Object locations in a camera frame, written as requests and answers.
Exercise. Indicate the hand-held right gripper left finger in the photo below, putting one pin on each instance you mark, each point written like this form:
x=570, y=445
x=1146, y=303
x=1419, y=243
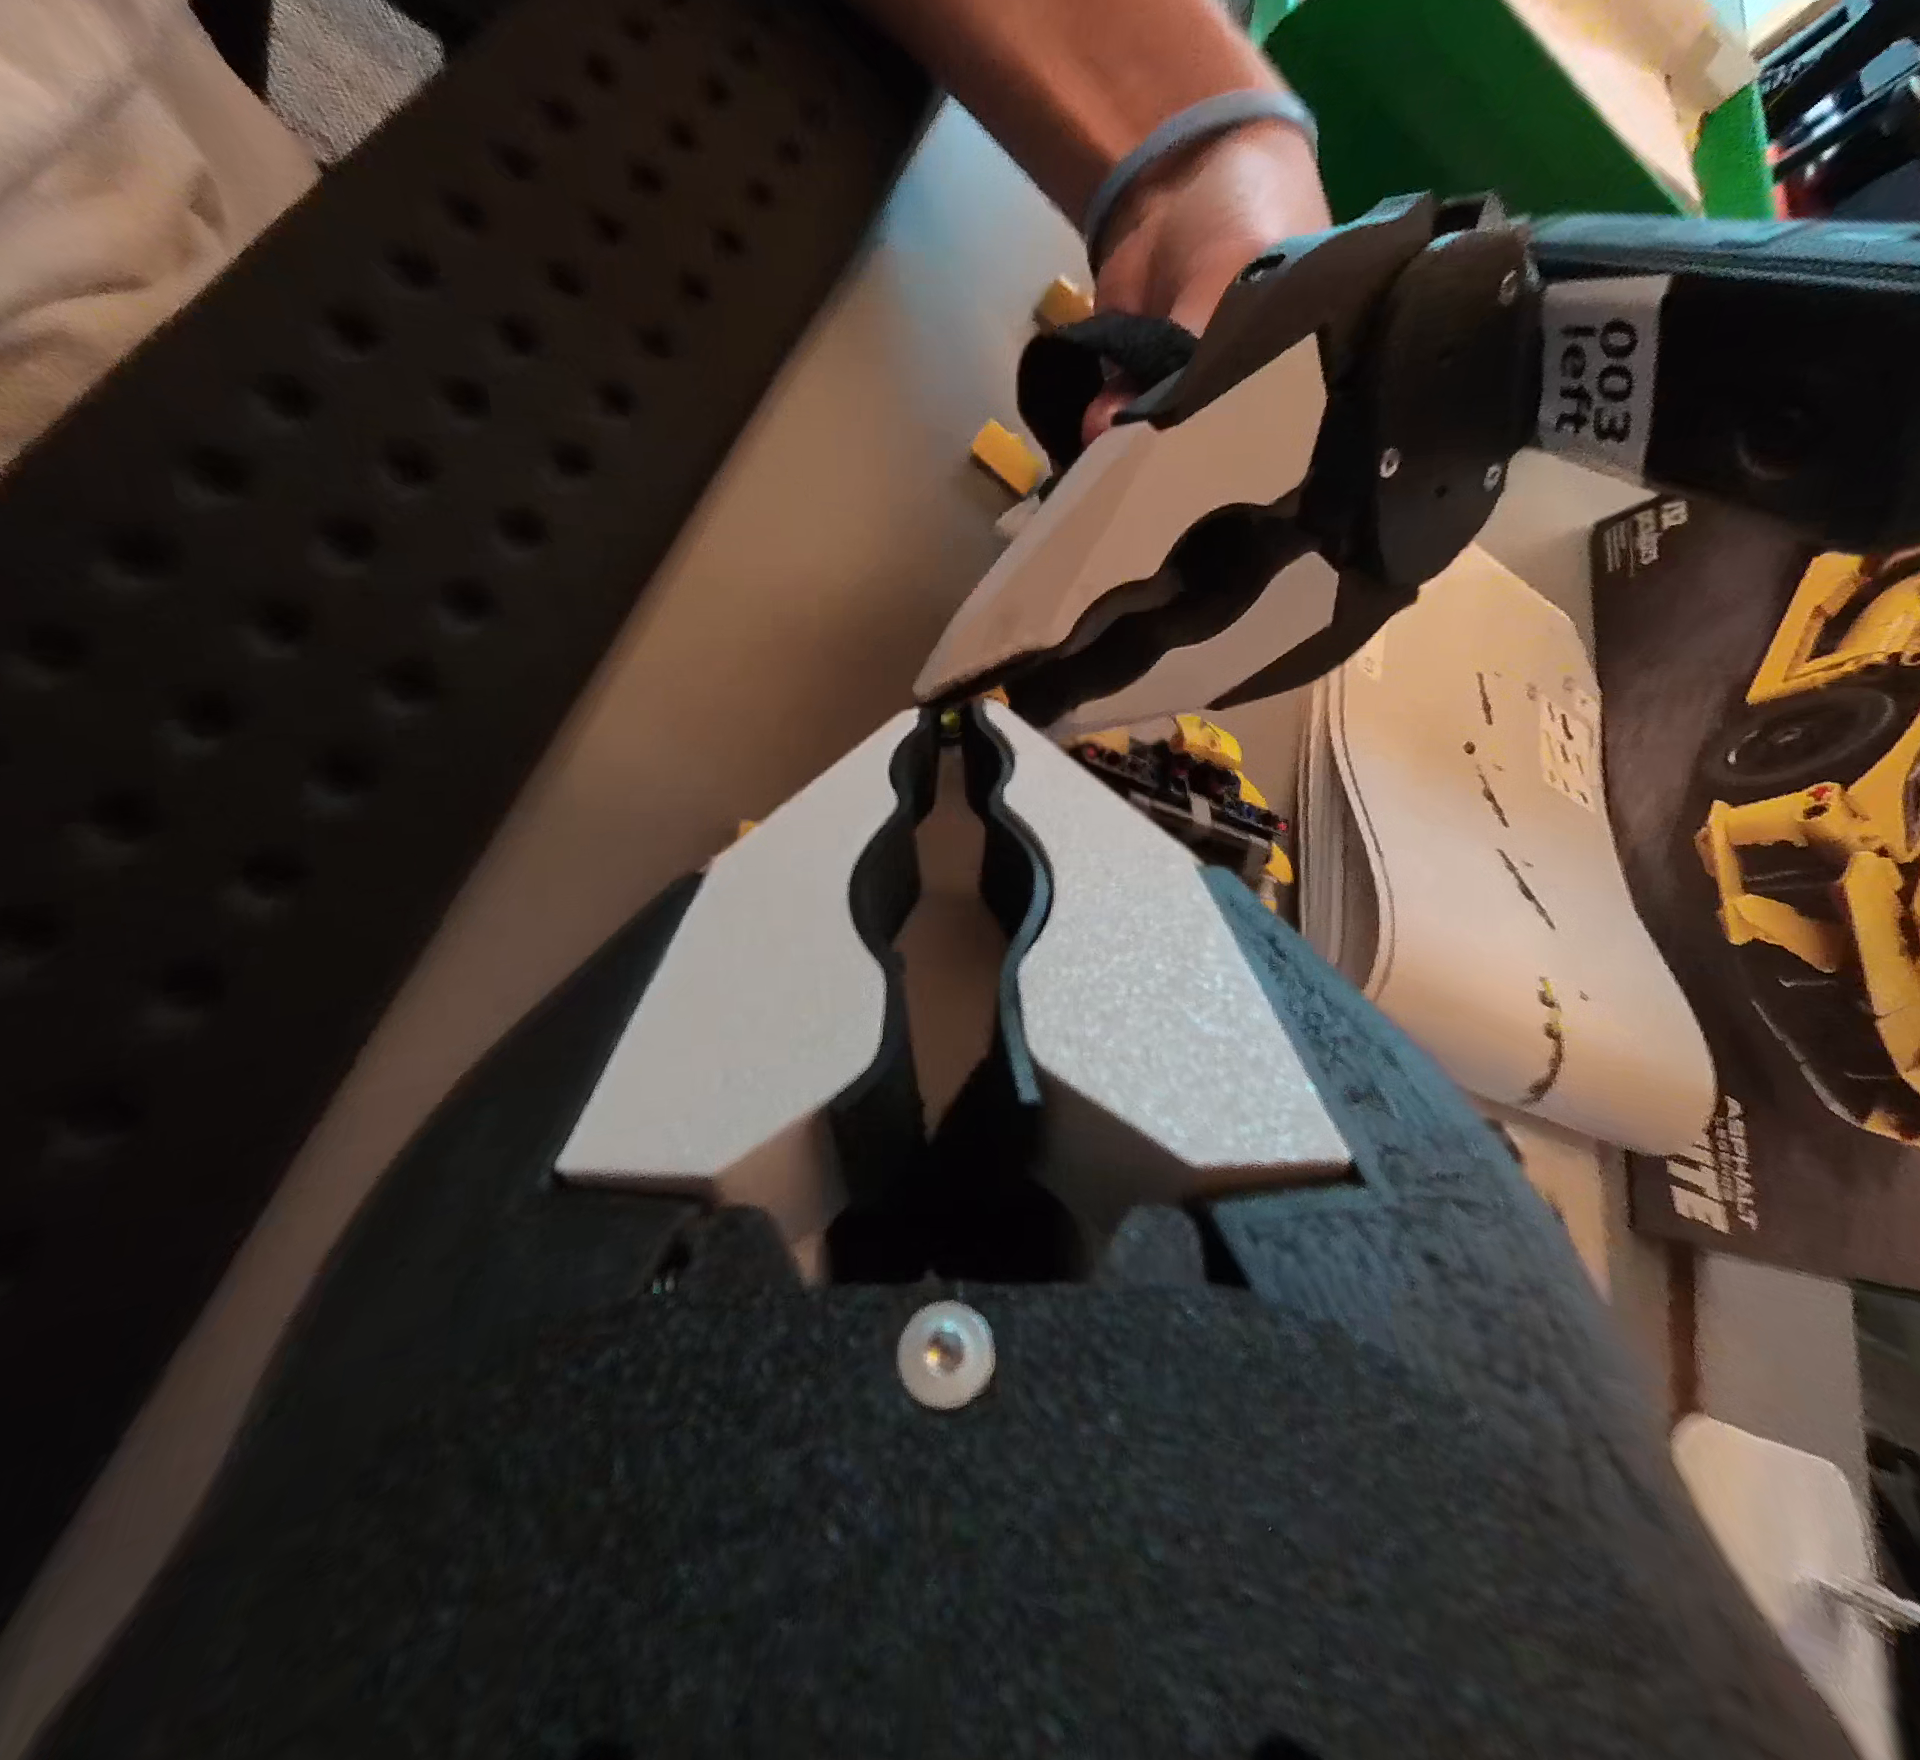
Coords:
x=735, y=1024

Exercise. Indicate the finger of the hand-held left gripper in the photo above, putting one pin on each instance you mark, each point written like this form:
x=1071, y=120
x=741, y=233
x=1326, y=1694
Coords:
x=1245, y=627
x=1156, y=500

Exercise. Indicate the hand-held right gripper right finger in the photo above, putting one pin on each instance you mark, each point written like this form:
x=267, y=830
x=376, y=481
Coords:
x=1169, y=1024

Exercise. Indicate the building set box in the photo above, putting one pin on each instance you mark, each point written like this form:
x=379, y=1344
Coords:
x=1769, y=814

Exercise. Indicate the person's left hand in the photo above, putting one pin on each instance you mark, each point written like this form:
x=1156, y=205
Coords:
x=1215, y=229

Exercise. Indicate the pile of yellow building pieces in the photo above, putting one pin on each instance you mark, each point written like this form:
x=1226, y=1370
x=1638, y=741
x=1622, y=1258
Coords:
x=1009, y=456

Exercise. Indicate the partly built toy car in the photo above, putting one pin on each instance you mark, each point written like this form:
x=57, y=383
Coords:
x=1184, y=784

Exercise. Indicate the green plastic bin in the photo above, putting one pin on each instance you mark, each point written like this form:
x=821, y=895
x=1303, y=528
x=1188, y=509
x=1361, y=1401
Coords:
x=1425, y=80

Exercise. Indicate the grey wristband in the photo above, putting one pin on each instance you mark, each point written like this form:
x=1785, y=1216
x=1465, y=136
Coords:
x=1184, y=133

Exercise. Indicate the open instruction booklet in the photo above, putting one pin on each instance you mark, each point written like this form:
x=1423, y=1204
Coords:
x=1501, y=889

